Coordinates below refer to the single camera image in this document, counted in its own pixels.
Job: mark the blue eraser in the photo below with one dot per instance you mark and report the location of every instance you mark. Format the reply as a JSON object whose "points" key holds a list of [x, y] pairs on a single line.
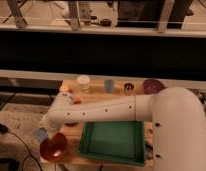
{"points": [[41, 135]]}

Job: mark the red bowl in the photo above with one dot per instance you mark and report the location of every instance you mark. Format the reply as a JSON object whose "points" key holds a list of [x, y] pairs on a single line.
{"points": [[53, 149]]}

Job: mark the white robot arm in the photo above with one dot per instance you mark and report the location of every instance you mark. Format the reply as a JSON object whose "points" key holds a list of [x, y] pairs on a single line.
{"points": [[178, 117]]}

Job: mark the purple bowl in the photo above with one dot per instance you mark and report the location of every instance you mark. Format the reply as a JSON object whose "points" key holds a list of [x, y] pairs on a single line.
{"points": [[152, 86]]}

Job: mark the blue cup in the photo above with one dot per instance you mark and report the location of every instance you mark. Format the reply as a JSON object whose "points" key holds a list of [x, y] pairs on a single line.
{"points": [[109, 86]]}

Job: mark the metal cup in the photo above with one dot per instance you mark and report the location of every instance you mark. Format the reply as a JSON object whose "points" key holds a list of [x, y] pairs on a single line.
{"points": [[128, 88]]}

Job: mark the orange carrot toy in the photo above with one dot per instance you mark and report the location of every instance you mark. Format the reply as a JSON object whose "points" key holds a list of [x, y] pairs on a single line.
{"points": [[77, 100]]}

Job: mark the orange toy fruit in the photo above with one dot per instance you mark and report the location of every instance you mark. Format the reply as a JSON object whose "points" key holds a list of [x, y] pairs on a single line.
{"points": [[65, 88]]}

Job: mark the green plastic tray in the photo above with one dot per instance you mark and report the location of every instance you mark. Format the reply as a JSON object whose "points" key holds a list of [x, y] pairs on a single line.
{"points": [[121, 142]]}

